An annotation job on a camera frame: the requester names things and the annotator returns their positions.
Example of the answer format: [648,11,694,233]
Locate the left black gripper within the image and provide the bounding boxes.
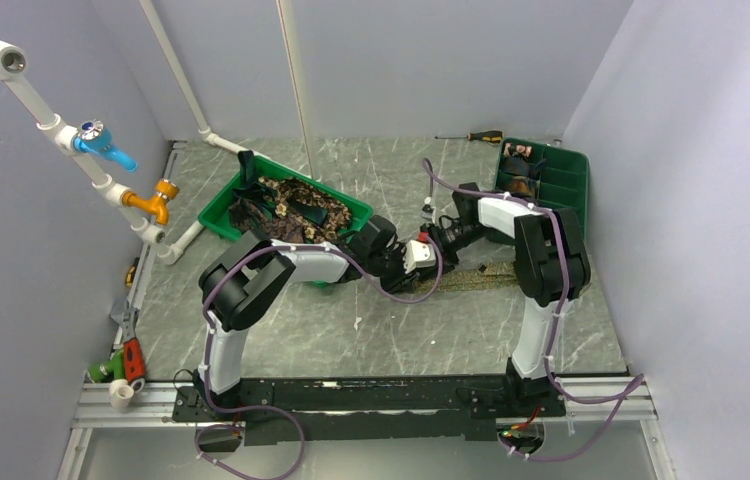
[367,244,420,296]

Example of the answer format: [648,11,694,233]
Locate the olive gold patterned tie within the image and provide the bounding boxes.
[437,262,518,292]

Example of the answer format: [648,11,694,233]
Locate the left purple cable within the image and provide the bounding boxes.
[193,239,445,480]

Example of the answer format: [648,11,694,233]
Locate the rolled ties in organizer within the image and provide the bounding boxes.
[500,142,546,198]

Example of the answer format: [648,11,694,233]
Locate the white vertical pole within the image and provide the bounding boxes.
[276,0,322,180]

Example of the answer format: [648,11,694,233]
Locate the dark teal tie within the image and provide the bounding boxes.
[233,150,329,227]

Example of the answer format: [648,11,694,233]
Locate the aluminium frame rail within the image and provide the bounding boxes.
[73,375,677,479]

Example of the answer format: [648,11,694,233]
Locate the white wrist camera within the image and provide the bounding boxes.
[403,232,437,273]
[420,196,436,222]

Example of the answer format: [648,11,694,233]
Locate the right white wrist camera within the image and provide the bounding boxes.
[420,196,436,222]

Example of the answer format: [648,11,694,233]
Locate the red pipe wrench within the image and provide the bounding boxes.
[110,298,147,392]

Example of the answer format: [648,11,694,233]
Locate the green pipe fitting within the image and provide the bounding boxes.
[85,349,126,384]

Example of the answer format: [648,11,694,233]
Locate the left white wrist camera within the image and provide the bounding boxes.
[403,232,437,273]

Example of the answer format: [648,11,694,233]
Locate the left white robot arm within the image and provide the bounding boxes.
[193,215,441,420]

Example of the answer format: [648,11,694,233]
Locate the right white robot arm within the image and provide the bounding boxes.
[420,183,591,415]

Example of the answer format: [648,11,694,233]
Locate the green compartment organizer box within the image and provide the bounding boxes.
[495,137,590,239]

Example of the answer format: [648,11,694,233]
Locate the yellow black tool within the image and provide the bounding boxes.
[124,257,139,288]

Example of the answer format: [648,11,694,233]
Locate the orange handled screwdriver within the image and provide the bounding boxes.
[434,130,504,145]

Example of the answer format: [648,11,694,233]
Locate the blue valve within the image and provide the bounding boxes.
[72,119,138,172]

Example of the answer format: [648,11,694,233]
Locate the white pipe fitting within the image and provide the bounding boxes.
[108,379,135,411]

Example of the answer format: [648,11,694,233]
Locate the white pvc pipe frame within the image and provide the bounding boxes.
[0,0,270,266]

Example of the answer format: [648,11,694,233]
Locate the brown floral tie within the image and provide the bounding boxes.
[259,176,353,243]

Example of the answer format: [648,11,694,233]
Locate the green tray of ties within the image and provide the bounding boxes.
[197,153,374,289]

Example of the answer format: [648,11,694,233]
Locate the orange brass tap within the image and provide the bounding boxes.
[120,178,180,226]

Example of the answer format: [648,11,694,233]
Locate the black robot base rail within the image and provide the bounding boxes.
[172,373,566,446]

